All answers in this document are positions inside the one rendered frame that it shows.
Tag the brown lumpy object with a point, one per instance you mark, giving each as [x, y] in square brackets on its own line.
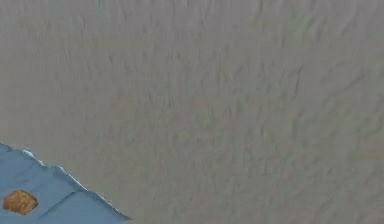
[20, 202]

